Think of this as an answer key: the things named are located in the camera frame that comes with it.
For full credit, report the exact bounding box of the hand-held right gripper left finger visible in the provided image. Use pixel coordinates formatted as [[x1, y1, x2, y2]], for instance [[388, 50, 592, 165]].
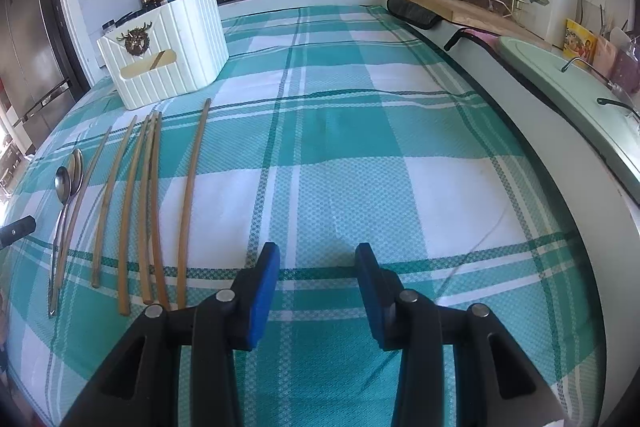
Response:
[[60, 242, 281, 427]]

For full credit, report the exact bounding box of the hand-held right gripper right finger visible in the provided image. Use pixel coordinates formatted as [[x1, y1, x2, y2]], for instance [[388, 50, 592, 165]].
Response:
[[354, 244, 571, 427]]

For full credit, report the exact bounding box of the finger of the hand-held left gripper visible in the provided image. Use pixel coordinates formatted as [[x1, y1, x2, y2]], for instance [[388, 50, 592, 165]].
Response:
[[0, 215, 37, 250]]

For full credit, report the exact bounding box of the metal spoon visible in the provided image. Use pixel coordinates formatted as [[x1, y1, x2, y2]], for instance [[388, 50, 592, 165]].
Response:
[[47, 166, 72, 319], [52, 149, 84, 288]]

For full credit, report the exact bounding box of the bamboo chopstick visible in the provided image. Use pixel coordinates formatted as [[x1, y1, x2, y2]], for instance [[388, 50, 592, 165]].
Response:
[[54, 126, 113, 290], [177, 98, 212, 311], [139, 111, 158, 305], [150, 112, 172, 312], [91, 115, 138, 289], [118, 113, 153, 317]]

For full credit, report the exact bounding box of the white ribbed storage box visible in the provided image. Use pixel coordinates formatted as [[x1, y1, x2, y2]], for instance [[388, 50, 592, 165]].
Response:
[[96, 0, 230, 111]]

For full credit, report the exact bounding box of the green plaid tablecloth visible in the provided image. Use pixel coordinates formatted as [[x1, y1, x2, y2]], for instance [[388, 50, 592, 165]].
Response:
[[0, 4, 608, 427]]

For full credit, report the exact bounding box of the steel refrigerator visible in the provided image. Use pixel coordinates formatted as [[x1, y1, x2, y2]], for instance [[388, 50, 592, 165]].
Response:
[[0, 0, 91, 152]]

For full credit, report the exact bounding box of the pale green sink cover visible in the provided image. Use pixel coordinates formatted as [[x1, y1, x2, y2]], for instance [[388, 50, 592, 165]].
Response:
[[497, 36, 640, 206]]

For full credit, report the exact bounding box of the pink mat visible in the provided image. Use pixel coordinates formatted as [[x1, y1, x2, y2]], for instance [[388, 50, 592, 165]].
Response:
[[467, 29, 506, 52]]

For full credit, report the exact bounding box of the wooden cutting board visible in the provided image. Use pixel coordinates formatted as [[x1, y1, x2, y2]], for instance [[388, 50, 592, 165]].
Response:
[[400, 0, 553, 52]]

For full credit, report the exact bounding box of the yellow printed packet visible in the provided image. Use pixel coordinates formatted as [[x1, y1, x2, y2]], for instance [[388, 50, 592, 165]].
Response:
[[564, 19, 599, 64]]

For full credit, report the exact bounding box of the white knife block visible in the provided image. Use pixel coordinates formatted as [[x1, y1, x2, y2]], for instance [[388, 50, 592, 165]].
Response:
[[524, 0, 580, 48]]

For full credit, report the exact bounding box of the black cord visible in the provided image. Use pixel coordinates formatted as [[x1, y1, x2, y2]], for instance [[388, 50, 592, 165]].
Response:
[[444, 28, 621, 188]]

